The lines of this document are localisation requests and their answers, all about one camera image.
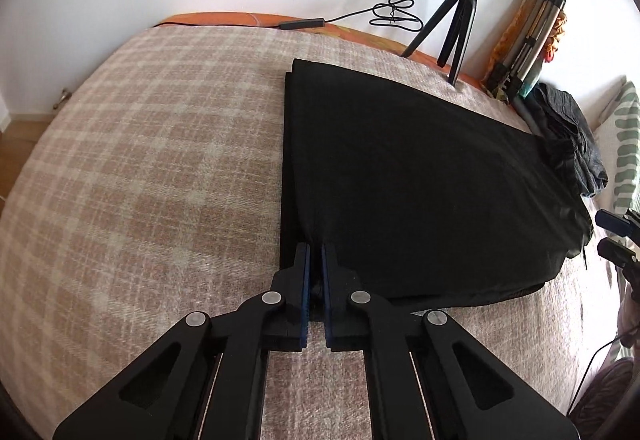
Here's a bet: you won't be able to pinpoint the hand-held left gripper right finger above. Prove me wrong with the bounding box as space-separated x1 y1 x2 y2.
321 243 582 440

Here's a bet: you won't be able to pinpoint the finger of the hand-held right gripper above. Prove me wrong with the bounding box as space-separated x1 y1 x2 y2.
595 209 640 239
598 240 640 273

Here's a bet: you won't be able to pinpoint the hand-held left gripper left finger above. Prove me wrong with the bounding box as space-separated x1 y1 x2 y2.
52 243 313 440

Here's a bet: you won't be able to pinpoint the black pants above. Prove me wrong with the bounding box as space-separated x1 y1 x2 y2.
278 58 595 323

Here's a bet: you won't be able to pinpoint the leaf print pillow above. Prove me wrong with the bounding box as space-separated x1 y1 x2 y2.
593 76 640 221

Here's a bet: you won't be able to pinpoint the dark grey garment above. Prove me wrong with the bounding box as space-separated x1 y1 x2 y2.
521 82 609 199

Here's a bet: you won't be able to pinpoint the plaid beige blanket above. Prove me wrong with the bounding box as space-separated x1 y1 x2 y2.
0 26 621 440

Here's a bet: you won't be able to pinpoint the folded silver tripod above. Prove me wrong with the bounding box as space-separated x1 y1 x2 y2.
484 0 566 101

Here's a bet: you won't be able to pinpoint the black mini tripod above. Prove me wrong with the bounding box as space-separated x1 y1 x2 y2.
401 0 487 86

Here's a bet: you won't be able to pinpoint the orange bed sheet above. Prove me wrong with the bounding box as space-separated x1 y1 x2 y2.
154 12 485 91

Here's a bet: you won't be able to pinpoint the thin black cable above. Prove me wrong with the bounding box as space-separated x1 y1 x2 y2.
567 337 624 421

